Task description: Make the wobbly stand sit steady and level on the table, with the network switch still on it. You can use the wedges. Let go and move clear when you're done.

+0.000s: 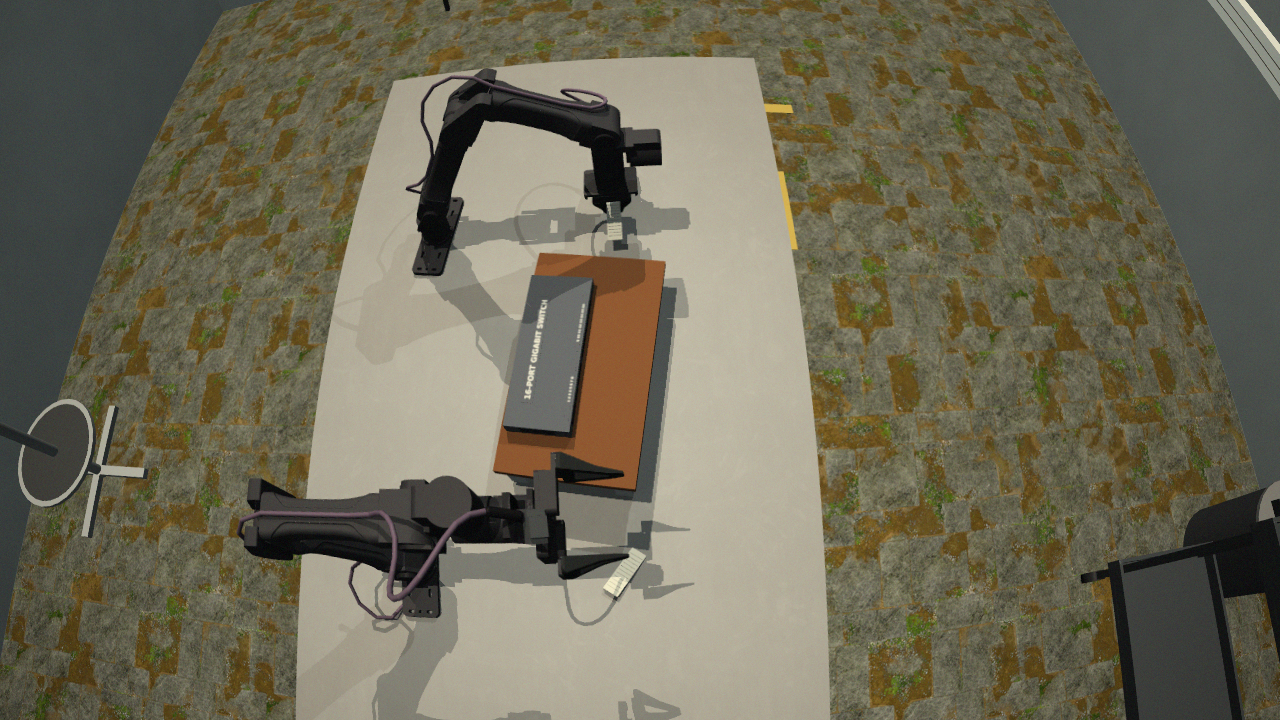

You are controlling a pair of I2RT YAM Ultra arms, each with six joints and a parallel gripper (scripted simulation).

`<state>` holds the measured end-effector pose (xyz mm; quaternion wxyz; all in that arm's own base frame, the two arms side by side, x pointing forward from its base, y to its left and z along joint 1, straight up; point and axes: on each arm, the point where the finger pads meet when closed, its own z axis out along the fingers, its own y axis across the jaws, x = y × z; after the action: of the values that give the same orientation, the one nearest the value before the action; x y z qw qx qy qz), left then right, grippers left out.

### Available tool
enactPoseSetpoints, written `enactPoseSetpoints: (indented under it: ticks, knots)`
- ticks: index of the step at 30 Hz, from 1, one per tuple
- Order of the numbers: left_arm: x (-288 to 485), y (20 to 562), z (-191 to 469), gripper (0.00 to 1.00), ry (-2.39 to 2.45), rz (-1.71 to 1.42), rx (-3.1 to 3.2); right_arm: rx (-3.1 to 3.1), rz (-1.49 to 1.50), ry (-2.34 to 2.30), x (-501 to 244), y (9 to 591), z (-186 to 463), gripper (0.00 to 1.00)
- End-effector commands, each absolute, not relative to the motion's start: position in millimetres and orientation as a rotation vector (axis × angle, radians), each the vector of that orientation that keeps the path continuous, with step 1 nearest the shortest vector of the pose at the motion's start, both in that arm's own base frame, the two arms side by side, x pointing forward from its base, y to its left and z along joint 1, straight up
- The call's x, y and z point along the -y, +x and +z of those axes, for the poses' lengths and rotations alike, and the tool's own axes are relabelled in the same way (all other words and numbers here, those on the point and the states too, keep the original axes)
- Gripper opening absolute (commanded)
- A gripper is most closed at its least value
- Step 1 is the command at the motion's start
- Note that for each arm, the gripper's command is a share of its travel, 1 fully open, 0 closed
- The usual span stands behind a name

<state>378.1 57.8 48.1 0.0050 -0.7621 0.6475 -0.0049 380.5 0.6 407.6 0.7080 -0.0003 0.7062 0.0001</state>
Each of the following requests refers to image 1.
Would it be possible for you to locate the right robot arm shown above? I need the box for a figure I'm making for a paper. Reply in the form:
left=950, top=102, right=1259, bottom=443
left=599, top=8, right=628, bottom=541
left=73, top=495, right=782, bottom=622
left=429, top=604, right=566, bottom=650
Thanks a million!
left=244, top=477, right=549, bottom=618

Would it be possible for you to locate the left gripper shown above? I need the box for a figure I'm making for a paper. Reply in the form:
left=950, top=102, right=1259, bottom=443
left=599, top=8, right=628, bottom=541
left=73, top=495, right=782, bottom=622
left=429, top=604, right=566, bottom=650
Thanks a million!
left=584, top=163, right=637, bottom=214

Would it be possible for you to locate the grey network switch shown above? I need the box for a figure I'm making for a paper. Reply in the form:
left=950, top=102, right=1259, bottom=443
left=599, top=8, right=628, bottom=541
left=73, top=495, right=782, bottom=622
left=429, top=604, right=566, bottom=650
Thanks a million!
left=503, top=275, right=594, bottom=437

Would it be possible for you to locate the brown rectangular board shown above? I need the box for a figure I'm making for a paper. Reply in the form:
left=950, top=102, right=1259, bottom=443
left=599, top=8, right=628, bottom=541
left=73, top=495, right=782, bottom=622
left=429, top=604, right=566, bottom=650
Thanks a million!
left=493, top=252, right=666, bottom=496

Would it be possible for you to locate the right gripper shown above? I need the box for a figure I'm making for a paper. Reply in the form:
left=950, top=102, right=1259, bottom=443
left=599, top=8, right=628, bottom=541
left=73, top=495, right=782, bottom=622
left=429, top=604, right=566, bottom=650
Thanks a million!
left=488, top=452, right=628, bottom=580

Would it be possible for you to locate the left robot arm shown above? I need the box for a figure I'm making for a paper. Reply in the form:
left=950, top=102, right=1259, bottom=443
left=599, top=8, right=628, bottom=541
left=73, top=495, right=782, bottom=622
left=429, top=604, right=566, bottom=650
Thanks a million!
left=412, top=68, right=662, bottom=275

